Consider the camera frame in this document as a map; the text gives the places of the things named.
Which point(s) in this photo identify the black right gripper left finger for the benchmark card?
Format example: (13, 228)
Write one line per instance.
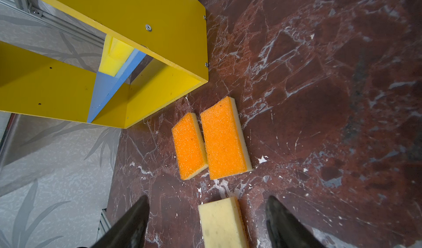
(130, 230)

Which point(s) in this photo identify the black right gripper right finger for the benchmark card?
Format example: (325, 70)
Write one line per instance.
(285, 230)

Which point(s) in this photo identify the yellow shelf with coloured boards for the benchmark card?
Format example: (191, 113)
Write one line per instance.
(154, 53)

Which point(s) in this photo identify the pale yellow sponge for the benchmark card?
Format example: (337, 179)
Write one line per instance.
(222, 224)

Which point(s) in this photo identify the orange sponge right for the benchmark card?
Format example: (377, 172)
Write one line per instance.
(225, 144)

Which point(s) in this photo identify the orange sponge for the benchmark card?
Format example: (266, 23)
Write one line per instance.
(225, 144)
(189, 147)

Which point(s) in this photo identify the orange sponge left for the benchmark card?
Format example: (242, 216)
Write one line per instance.
(189, 147)

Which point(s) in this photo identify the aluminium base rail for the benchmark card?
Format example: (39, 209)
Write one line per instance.
(104, 225)

